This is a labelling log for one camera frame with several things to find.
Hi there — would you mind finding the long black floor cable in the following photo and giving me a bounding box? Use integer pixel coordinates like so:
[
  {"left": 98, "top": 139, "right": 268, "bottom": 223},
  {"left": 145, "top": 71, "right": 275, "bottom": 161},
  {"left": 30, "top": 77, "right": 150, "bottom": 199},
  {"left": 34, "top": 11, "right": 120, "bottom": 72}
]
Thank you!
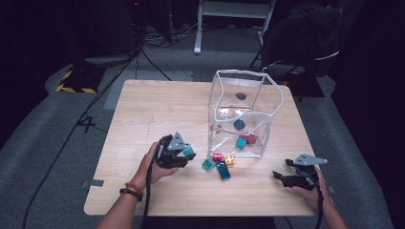
[{"left": 21, "top": 47, "right": 142, "bottom": 229}]

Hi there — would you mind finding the black bead bracelet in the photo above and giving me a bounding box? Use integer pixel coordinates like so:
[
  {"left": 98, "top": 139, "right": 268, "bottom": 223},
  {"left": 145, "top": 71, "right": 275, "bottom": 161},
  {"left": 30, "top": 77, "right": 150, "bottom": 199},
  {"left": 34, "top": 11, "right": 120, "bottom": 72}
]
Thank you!
[{"left": 118, "top": 188, "right": 143, "bottom": 203}]

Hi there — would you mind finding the yellow black striped base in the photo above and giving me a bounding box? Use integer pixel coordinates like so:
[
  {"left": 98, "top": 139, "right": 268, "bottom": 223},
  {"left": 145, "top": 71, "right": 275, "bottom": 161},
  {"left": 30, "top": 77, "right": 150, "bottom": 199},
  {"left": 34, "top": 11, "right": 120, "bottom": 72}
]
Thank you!
[{"left": 55, "top": 65, "right": 106, "bottom": 94}]

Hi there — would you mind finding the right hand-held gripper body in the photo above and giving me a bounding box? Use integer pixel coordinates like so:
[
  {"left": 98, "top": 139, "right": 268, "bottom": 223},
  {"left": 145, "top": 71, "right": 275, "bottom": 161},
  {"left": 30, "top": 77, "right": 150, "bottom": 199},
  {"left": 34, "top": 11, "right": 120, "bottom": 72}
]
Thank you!
[{"left": 290, "top": 153, "right": 329, "bottom": 191}]

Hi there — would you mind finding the person's left hand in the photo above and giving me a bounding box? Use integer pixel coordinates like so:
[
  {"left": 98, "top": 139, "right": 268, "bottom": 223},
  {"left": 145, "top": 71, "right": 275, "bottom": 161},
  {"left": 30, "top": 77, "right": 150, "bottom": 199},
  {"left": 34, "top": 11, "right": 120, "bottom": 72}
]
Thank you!
[{"left": 137, "top": 141, "right": 181, "bottom": 186}]

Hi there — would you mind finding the person's right hand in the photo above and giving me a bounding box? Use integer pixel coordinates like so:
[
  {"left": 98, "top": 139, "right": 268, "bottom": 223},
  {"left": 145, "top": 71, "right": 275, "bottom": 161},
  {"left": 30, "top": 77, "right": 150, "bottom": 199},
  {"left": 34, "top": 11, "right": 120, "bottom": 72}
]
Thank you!
[{"left": 291, "top": 165, "right": 334, "bottom": 212}]

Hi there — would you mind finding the long blue toy brick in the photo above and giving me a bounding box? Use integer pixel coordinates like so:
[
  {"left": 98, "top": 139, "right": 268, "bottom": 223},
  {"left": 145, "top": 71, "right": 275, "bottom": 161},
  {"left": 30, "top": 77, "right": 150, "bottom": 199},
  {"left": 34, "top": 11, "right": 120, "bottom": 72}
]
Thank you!
[{"left": 216, "top": 160, "right": 231, "bottom": 181}]

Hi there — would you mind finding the grey flat stand base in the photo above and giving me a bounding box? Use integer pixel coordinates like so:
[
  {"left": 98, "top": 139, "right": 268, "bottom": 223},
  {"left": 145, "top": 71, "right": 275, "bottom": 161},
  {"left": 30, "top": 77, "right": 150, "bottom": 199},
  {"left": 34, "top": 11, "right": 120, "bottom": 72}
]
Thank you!
[{"left": 84, "top": 54, "right": 137, "bottom": 67}]

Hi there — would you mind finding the grey tape strip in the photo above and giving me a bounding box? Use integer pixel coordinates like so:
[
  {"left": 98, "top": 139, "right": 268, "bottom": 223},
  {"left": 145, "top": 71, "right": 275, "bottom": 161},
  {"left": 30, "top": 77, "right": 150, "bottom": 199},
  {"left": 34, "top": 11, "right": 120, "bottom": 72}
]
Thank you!
[{"left": 81, "top": 178, "right": 105, "bottom": 189}]

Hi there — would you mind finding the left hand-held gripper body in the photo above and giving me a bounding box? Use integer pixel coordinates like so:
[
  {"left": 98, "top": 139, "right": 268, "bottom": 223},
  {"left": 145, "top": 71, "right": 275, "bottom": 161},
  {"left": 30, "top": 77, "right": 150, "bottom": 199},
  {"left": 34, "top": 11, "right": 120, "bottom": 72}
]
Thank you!
[{"left": 155, "top": 132, "right": 187, "bottom": 169}]

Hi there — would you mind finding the black chair with dark cloth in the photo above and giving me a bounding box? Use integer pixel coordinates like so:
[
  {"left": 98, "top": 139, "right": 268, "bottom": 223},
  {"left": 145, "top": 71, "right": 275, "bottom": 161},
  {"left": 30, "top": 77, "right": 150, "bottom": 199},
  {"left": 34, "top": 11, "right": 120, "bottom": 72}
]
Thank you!
[{"left": 249, "top": 1, "right": 343, "bottom": 79}]

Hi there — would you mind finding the orange bead bracelet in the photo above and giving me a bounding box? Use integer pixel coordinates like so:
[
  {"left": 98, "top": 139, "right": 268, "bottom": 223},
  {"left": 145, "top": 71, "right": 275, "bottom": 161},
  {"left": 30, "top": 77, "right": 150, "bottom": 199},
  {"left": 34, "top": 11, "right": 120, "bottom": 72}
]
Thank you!
[{"left": 124, "top": 181, "right": 146, "bottom": 196}]

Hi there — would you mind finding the clear plastic storage bag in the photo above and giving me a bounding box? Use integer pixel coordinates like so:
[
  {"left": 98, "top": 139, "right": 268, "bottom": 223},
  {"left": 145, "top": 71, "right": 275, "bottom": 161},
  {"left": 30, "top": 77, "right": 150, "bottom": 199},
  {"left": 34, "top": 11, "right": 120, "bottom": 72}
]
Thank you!
[{"left": 207, "top": 69, "right": 285, "bottom": 159}]

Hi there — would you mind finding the white metal stand frame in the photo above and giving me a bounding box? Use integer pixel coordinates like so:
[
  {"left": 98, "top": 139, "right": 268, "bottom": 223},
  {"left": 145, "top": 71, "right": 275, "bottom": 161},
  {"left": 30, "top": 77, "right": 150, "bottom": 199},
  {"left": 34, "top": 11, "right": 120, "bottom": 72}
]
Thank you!
[{"left": 193, "top": 0, "right": 277, "bottom": 55}]

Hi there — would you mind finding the right hand-held gripper cable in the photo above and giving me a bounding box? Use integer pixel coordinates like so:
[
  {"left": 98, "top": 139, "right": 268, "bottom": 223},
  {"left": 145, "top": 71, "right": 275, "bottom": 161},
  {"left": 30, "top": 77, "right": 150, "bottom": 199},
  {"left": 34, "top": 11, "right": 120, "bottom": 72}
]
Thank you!
[{"left": 309, "top": 168, "right": 325, "bottom": 229}]

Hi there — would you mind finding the tangle of black cables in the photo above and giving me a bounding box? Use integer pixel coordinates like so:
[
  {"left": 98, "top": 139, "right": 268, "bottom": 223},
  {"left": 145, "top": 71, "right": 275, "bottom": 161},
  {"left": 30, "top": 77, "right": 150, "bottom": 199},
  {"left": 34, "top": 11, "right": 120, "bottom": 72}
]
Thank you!
[{"left": 141, "top": 23, "right": 200, "bottom": 50}]

